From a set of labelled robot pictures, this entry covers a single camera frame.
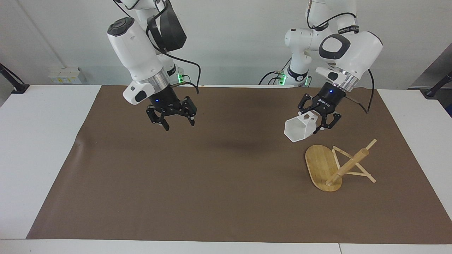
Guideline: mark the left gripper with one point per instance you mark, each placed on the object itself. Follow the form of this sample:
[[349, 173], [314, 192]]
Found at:
[[329, 100]]

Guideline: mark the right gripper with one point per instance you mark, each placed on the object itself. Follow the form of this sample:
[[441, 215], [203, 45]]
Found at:
[[164, 99]]

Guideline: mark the white hexagonal cup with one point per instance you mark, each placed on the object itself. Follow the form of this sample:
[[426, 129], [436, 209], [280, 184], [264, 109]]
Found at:
[[296, 128]]

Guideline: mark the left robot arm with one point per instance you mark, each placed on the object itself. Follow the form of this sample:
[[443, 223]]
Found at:
[[356, 49]]

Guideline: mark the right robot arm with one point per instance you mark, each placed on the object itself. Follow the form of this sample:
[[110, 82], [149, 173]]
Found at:
[[134, 53]]

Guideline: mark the wooden cup rack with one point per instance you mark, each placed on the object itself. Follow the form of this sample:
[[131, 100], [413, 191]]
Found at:
[[321, 165]]

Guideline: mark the black stand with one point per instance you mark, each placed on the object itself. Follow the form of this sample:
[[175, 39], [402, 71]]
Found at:
[[436, 88], [16, 84]]

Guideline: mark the white wall socket box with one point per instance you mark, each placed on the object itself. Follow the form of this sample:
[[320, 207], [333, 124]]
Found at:
[[65, 76]]

